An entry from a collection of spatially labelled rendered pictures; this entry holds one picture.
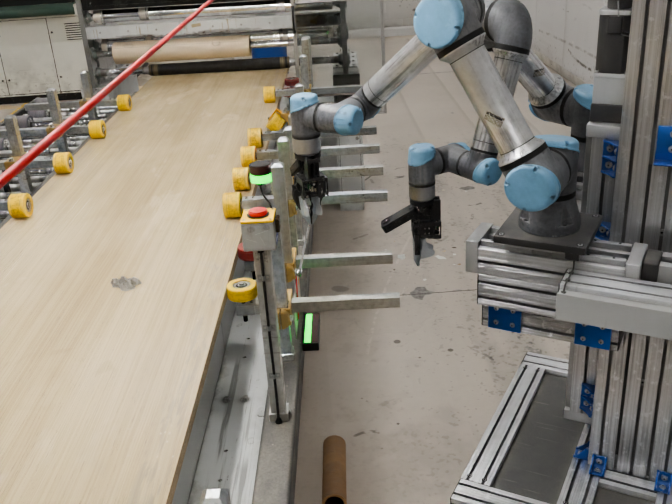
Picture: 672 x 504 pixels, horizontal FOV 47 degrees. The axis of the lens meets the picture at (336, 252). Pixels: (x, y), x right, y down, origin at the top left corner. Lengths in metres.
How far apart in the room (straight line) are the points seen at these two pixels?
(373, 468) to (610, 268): 1.23
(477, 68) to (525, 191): 0.29
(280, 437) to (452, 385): 1.48
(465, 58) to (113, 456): 1.10
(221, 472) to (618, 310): 0.98
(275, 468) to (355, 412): 1.35
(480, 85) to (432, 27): 0.16
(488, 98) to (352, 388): 1.72
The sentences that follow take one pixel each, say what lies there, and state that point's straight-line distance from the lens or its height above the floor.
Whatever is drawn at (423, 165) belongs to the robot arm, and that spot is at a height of 1.14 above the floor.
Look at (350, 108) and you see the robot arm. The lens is 1.98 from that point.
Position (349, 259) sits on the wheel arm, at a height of 0.85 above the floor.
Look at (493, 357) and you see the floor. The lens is 3.41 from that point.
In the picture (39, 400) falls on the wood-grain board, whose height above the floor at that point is 0.90.
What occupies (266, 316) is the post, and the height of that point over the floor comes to 0.99.
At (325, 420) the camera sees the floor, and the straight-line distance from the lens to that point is 3.05.
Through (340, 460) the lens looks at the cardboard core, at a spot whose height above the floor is 0.07.
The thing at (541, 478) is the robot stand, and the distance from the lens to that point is 2.50.
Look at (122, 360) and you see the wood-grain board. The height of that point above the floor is 0.90.
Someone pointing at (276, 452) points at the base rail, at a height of 0.70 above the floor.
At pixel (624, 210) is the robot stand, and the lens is 2.14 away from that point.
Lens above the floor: 1.83
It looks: 25 degrees down
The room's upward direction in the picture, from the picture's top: 4 degrees counter-clockwise
